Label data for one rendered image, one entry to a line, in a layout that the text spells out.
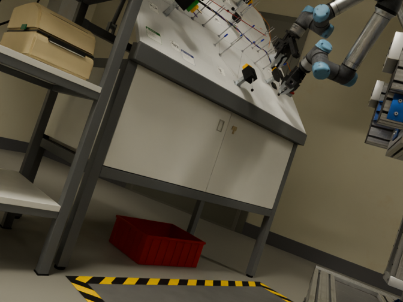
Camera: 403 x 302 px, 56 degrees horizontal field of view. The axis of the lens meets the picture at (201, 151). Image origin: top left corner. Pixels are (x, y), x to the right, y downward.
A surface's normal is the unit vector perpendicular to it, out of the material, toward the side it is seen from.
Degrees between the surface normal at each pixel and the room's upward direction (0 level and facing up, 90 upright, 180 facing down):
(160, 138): 90
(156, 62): 90
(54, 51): 90
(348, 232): 90
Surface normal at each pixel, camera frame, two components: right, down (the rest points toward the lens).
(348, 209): -0.32, -0.14
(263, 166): 0.65, 0.20
